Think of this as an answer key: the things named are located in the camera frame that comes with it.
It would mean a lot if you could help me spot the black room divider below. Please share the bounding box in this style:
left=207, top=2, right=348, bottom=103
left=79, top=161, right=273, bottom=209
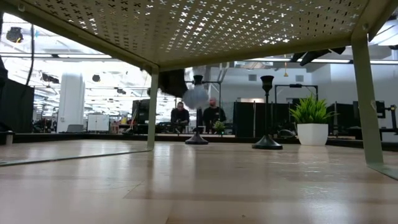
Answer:
left=0, top=77, right=35, bottom=134
left=326, top=102, right=355, bottom=138
left=233, top=101, right=296, bottom=139

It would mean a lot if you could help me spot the black equipment case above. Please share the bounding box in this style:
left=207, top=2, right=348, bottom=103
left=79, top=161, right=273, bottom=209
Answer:
left=131, top=98, right=150, bottom=125

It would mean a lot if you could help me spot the white round pillar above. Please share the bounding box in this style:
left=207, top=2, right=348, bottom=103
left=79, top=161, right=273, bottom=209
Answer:
left=57, top=72, right=86, bottom=134

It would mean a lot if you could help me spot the black background rig frame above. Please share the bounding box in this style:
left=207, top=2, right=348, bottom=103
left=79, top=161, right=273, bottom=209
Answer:
left=274, top=83, right=319, bottom=105
left=185, top=80, right=222, bottom=131

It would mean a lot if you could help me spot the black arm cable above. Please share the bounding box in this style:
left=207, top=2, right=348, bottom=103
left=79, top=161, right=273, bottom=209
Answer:
left=26, top=24, right=35, bottom=87

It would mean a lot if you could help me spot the black aluminium table frame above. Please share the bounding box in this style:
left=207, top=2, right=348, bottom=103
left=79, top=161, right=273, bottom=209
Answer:
left=12, top=133, right=398, bottom=153

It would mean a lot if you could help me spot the long ceiling light strip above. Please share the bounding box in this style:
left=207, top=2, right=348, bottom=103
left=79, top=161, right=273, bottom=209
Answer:
left=57, top=54, right=113, bottom=59
left=310, top=58, right=351, bottom=64

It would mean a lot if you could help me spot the white cabinet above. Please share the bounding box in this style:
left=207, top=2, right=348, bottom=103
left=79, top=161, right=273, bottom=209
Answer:
left=86, top=113, right=110, bottom=133

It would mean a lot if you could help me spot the black ceiling device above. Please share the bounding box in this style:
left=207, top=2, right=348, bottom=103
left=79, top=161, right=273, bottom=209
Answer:
left=5, top=26, right=24, bottom=44

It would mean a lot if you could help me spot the green plant in white pot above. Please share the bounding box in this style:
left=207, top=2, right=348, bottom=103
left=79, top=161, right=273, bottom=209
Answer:
left=288, top=94, right=338, bottom=147

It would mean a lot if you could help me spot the small green plant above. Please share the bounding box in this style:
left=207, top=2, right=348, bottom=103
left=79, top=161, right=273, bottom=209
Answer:
left=213, top=120, right=226, bottom=136

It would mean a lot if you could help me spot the person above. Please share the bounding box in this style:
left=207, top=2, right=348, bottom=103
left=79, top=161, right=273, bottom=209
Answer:
left=170, top=101, right=191, bottom=134
left=202, top=96, right=227, bottom=134

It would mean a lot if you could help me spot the tall black candlestick holder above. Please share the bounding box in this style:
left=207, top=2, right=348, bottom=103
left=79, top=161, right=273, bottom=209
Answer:
left=185, top=74, right=210, bottom=146
left=251, top=75, right=284, bottom=151

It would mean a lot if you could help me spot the green perforated metal shelf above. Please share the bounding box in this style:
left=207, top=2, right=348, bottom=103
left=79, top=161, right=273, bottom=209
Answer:
left=0, top=0, right=398, bottom=181

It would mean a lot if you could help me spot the grey bin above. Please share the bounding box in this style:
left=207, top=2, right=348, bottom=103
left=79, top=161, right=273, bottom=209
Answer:
left=0, top=130, right=15, bottom=146

